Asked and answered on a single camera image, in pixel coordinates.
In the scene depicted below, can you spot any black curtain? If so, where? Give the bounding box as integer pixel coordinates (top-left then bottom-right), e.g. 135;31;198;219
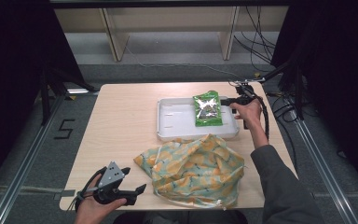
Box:
270;0;358;188
0;0;86;189

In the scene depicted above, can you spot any black metal stand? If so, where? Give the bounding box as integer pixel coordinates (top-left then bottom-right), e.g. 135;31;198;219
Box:
260;59;306;121
39;65;100;126

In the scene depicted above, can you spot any white plastic tray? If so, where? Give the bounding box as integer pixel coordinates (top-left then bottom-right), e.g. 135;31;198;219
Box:
156;96;241;143

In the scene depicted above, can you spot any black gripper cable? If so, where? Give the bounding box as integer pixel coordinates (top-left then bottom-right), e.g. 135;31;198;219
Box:
254;94;270;142
74;166;108;213

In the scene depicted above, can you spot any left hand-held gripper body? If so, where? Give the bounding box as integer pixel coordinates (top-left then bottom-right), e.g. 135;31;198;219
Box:
92;161;138;206

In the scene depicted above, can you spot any metal floor rail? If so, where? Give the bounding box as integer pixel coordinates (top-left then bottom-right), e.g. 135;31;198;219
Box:
287;96;358;224
0;92;68;224

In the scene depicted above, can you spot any green snack packet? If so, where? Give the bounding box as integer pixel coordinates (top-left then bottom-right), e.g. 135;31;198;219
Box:
192;90;224;128

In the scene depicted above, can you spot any person's left hand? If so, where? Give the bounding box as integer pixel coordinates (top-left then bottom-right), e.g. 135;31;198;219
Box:
74;174;128;224

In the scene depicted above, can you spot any wooden shelf unit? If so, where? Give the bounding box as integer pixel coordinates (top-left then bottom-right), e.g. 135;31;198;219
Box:
54;5;290;63

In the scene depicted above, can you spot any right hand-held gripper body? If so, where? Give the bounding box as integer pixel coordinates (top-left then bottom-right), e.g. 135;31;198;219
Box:
234;82;259;106

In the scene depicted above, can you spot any person's right hand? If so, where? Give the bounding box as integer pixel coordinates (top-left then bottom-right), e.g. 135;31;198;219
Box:
229;98;263;129

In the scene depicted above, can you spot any bundle of black floor cables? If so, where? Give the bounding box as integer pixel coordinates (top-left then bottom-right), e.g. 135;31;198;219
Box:
233;5;278;73

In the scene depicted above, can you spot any fruit print drawstring bag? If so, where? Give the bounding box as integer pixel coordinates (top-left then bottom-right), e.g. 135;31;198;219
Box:
133;133;246;210

